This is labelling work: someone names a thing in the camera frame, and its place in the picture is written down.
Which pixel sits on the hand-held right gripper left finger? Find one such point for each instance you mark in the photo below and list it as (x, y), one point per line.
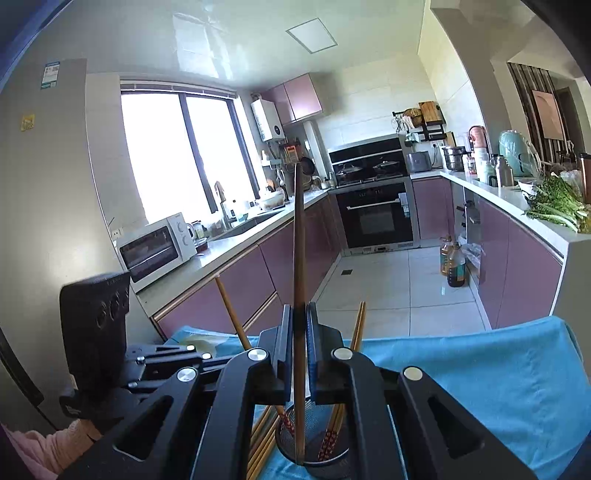
(287, 355)

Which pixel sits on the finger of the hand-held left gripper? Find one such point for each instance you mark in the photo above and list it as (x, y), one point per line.
(171, 353)
(152, 376)

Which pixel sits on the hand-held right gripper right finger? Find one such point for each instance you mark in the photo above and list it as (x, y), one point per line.
(313, 355)

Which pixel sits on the bunch of bamboo chopsticks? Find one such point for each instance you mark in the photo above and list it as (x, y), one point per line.
(235, 317)

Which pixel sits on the black mesh utensil holder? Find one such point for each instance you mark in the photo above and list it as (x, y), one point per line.
(314, 436)

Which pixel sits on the dark brown chopstick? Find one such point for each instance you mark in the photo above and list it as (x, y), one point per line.
(299, 258)

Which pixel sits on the white toaster oven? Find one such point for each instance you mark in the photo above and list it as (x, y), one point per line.
(157, 247)

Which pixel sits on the grey refrigerator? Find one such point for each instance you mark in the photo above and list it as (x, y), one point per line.
(46, 207)

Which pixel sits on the blue floral tablecloth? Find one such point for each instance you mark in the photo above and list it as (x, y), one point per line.
(461, 378)

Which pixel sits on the black built-in oven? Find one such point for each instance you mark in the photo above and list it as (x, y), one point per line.
(376, 217)

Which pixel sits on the beige clay pot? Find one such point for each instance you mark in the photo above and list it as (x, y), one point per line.
(270, 201)

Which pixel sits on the steel sink faucet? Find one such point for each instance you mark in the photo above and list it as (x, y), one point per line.
(223, 203)

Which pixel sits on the cooking oil bottle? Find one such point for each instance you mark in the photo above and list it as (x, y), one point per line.
(457, 267)
(444, 258)

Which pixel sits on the kitchen window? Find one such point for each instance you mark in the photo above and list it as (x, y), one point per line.
(157, 147)

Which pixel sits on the black wok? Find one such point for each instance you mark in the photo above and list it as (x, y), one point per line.
(349, 170)
(388, 167)

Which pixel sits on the hanging black pan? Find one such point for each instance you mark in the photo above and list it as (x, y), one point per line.
(307, 166)

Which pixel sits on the black range hood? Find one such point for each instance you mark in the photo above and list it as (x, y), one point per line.
(367, 150)

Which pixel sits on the silver toaster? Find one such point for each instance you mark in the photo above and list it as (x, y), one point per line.
(419, 161)

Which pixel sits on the white water heater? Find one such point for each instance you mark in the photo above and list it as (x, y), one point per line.
(267, 120)

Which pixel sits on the steel stock pot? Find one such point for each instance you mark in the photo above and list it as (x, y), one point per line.
(454, 159)

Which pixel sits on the steel bottle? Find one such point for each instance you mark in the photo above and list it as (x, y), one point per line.
(504, 173)

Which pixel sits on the wooden cutting board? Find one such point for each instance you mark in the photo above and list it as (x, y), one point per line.
(428, 111)

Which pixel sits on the pink kettle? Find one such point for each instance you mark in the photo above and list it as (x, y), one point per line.
(478, 137)

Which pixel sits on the mint green appliance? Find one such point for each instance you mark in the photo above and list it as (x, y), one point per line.
(515, 152)

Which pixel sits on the green leafy vegetables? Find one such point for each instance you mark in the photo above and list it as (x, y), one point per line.
(556, 203)

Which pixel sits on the square ceiling light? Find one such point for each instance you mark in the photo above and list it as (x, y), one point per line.
(311, 33)

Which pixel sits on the brown tumbler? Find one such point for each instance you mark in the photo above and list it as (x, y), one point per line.
(586, 177)

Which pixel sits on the black wall rack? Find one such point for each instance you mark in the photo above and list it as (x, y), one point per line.
(431, 131)

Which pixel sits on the purple wall cabinet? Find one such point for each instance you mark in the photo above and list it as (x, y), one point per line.
(295, 99)

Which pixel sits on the framed wall picture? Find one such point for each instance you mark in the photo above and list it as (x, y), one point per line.
(548, 115)

